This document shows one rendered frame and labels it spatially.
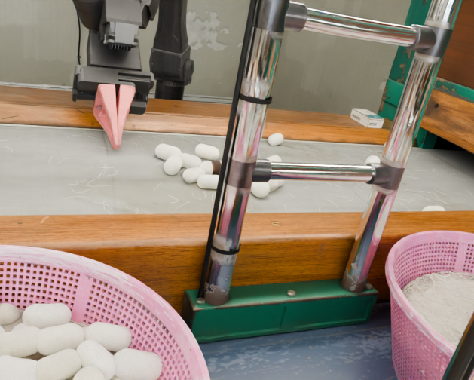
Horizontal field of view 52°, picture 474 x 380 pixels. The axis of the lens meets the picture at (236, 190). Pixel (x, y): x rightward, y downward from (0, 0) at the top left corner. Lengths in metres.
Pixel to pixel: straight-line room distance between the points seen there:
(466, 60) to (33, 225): 0.79
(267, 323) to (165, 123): 0.40
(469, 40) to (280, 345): 0.69
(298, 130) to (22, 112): 0.44
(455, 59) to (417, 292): 0.58
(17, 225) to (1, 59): 2.24
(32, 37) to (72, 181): 2.09
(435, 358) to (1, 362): 0.30
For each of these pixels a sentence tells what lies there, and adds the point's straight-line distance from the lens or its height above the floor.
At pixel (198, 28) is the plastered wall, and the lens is 2.81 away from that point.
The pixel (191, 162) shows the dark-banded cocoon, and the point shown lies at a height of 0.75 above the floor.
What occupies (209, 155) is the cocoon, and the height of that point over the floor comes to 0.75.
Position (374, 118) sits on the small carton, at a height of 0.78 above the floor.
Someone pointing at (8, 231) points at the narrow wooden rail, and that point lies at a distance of 0.42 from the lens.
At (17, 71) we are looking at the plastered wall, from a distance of 2.66.
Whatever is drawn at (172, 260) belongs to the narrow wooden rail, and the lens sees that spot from 0.43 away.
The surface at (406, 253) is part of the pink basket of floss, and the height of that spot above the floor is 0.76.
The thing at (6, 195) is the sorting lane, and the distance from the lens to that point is 0.53.
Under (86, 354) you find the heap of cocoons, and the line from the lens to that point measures 0.34.
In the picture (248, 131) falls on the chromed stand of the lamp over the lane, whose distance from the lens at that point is 0.36.
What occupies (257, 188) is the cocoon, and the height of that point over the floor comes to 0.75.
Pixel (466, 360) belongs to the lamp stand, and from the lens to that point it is 0.19.
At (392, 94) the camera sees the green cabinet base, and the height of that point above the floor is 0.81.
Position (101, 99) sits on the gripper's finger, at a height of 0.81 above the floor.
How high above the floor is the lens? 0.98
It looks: 23 degrees down
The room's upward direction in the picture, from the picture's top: 11 degrees clockwise
